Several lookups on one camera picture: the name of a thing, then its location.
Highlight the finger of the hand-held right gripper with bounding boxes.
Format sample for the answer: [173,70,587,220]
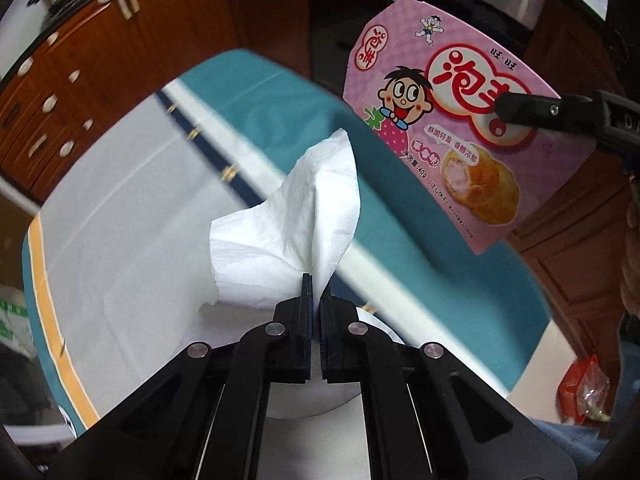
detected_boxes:
[492,89,608,136]

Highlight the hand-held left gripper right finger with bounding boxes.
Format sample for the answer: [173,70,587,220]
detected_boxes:
[319,290,578,480]

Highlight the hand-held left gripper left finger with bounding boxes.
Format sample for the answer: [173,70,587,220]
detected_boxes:
[47,272,316,480]

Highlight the pink cartoon snack box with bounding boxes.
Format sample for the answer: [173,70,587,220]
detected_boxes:
[342,0,598,256]

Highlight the white tissue paper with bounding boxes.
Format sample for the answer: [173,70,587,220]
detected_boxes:
[209,128,362,311]

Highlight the red snack wrapper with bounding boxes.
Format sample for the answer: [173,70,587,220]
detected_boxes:
[557,355,613,423]

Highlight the person's right hand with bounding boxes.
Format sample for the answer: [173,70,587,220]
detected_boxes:
[620,200,640,317]

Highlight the wooden panel-door cabinet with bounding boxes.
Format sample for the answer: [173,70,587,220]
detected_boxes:
[510,25,640,331]

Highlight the striped tablecloth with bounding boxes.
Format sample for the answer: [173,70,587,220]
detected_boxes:
[22,49,551,436]

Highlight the person's denim trousers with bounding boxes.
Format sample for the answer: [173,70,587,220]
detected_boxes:
[527,412,618,466]

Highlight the green and white rice bag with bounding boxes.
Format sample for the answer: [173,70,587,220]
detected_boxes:
[0,285,36,346]

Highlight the wooden drawer cabinet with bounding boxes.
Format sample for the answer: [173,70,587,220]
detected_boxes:
[0,0,241,206]

